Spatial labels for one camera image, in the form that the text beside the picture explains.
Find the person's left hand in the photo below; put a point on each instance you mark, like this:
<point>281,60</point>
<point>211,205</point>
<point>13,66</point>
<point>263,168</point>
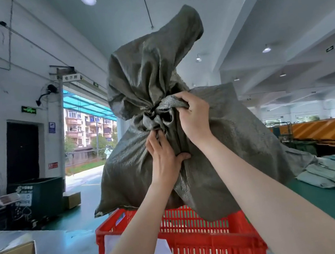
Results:
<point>163,162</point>

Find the person's right hand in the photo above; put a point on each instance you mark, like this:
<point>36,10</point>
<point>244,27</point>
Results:
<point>195,119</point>

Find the person's right fingers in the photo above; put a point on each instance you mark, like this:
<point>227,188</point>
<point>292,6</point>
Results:
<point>182,99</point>

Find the person's left thumb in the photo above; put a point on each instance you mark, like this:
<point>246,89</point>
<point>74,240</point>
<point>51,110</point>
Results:
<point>182,157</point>

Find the grey woven sack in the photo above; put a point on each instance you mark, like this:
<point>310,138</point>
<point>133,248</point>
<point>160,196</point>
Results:
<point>165,107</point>

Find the person's left forearm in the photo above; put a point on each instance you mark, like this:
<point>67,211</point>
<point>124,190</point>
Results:
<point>135,236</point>

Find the person's right forearm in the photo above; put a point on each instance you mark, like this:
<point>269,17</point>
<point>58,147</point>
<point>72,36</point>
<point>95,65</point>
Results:
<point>273,197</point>

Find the red plastic crate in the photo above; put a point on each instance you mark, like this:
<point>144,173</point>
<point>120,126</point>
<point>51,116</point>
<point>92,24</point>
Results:
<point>200,243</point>

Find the metal cage trolley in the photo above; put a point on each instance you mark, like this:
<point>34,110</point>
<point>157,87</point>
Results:
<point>284,131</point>

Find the white hanging sign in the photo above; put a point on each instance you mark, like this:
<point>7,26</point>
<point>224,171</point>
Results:
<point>72,77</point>

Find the brown cardboard box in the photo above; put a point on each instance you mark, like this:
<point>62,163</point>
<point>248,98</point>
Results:
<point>72,199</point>

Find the orange striped barrier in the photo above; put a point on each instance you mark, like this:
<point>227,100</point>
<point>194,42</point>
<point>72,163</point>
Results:
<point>326,130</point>

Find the dark green bin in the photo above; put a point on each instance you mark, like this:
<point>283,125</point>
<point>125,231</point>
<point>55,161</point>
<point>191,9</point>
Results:
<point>40,197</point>

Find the pile of grey mail bags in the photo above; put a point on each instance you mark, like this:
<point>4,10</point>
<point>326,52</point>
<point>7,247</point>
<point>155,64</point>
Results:
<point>334,170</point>

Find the green exit sign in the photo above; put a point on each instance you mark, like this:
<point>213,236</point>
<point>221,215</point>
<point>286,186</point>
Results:
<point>28,110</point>

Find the black door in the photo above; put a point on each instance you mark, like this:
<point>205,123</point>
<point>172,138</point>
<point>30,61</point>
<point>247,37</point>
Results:
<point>21,151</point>

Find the white electronic scale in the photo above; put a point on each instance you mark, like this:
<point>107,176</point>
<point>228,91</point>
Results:
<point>8,198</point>

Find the red wall sign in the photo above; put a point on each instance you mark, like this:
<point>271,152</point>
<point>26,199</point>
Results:
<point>53,165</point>

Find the blue wall sign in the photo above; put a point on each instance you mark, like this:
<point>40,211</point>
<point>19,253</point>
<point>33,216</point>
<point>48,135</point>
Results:
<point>51,127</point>

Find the wall-mounted black fan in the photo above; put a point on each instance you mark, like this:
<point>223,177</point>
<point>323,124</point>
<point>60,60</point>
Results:
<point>48,93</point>

